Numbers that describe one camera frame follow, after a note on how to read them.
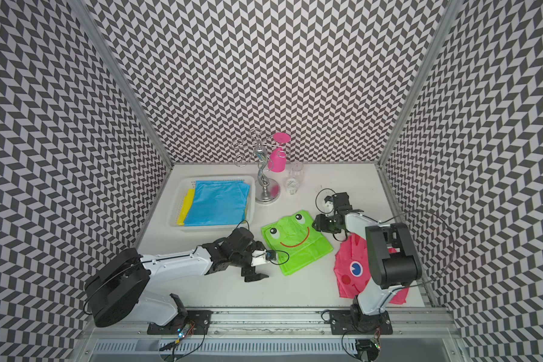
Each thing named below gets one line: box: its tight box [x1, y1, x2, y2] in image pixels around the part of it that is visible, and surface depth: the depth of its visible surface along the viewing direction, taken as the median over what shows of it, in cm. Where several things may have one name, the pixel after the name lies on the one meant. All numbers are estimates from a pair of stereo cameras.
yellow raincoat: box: [176, 188, 196, 226], surface depth 97 cm
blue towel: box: [184, 180, 252, 226], surface depth 98 cm
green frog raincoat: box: [260, 209, 334, 277], surface depth 93 cm
